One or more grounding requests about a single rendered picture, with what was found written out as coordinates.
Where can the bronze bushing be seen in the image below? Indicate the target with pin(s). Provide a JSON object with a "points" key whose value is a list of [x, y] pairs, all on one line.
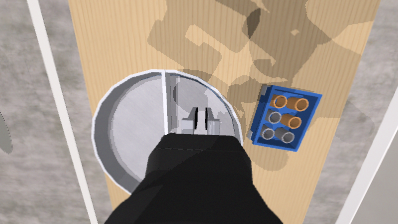
{"points": [[288, 120], [281, 101], [301, 105]]}

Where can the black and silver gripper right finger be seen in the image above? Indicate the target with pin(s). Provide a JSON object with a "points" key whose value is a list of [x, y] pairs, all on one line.
{"points": [[211, 125]]}

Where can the grey metal sleeve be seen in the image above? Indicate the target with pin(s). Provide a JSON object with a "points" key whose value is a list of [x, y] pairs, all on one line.
{"points": [[268, 134], [280, 132], [275, 118]]}

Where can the blue crate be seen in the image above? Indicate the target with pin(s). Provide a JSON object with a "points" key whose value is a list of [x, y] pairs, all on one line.
{"points": [[263, 106]]}

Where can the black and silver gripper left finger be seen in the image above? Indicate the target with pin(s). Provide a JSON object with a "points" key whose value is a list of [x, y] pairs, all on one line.
{"points": [[188, 125]]}

